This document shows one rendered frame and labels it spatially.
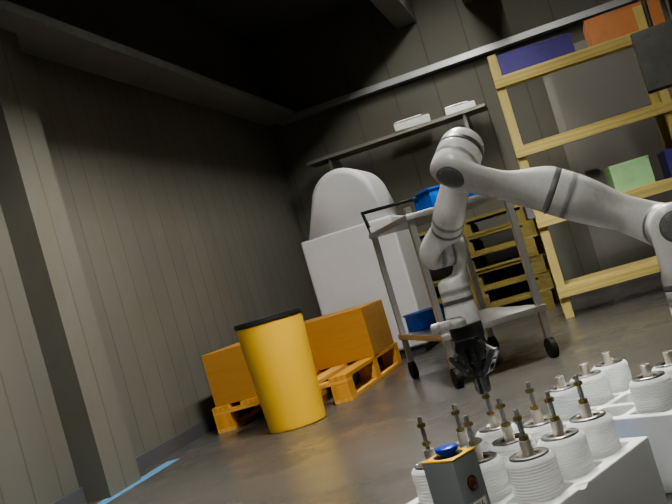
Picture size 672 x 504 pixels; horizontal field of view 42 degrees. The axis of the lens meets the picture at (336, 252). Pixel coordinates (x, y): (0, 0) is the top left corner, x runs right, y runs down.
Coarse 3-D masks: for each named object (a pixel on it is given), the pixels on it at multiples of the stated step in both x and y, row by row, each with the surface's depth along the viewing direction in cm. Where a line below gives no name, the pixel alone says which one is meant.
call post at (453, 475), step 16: (432, 464) 154; (448, 464) 152; (464, 464) 153; (432, 480) 155; (448, 480) 152; (464, 480) 152; (480, 480) 155; (432, 496) 155; (448, 496) 153; (464, 496) 151; (480, 496) 154
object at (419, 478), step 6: (414, 468) 182; (414, 474) 179; (420, 474) 178; (414, 480) 180; (420, 480) 178; (426, 480) 177; (420, 486) 178; (426, 486) 177; (420, 492) 179; (426, 492) 178; (420, 498) 179; (426, 498) 178
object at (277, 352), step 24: (288, 312) 466; (240, 336) 470; (264, 336) 462; (288, 336) 464; (264, 360) 463; (288, 360) 463; (312, 360) 476; (264, 384) 465; (288, 384) 462; (312, 384) 469; (264, 408) 470; (288, 408) 462; (312, 408) 466
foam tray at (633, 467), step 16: (624, 448) 178; (640, 448) 179; (608, 464) 170; (624, 464) 173; (640, 464) 177; (576, 480) 166; (592, 480) 164; (608, 480) 168; (624, 480) 172; (640, 480) 176; (656, 480) 180; (512, 496) 167; (560, 496) 159; (576, 496) 159; (592, 496) 163; (608, 496) 167; (624, 496) 170; (640, 496) 175; (656, 496) 179
